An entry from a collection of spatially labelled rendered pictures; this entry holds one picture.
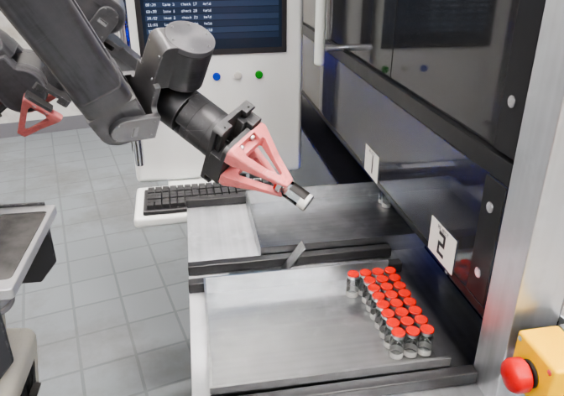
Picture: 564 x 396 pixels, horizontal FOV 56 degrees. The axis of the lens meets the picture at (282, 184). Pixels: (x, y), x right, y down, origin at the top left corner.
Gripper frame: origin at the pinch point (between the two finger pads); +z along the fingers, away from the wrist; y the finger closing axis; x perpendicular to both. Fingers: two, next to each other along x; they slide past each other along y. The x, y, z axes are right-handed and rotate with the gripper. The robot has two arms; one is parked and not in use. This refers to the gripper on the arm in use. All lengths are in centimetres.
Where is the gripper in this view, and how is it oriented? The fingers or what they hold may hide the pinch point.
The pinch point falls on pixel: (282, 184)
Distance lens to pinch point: 63.0
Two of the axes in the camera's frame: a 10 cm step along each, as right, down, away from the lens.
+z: 7.9, 6.0, -1.3
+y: -2.7, 5.3, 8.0
